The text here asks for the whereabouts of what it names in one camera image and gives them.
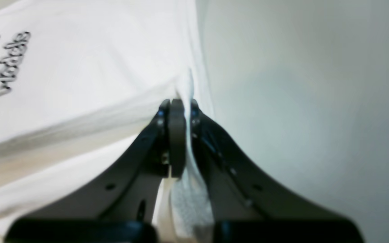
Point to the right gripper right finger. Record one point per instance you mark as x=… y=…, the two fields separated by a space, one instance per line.
x=248 y=205

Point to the white printed t-shirt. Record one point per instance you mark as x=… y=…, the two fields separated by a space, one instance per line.
x=79 y=79

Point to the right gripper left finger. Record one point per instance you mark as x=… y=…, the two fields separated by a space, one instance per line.
x=117 y=206

